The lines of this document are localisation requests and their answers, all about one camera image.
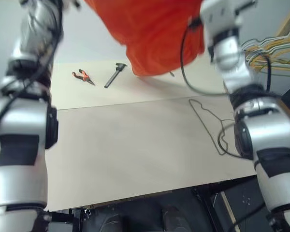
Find green wire hanger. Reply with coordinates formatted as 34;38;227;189
188;98;235;156

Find orange shorts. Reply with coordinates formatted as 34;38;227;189
83;0;206;77

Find black caliper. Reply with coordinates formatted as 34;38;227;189
104;62;129;89

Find orange and black pliers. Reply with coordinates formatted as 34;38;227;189
72;69;96;87

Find dark rounded shape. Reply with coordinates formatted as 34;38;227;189
96;209;128;232

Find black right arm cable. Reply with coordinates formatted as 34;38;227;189
180;15;273;161

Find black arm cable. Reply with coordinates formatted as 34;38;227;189
180;15;273;161
0;14;65;103

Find black table frame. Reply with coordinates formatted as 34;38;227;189
47;181;235;232

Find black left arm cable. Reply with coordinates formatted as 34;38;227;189
0;14;65;103

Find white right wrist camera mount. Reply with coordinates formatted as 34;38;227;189
200;0;258;34

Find pile of wire hangers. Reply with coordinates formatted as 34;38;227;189
240;4;290;78

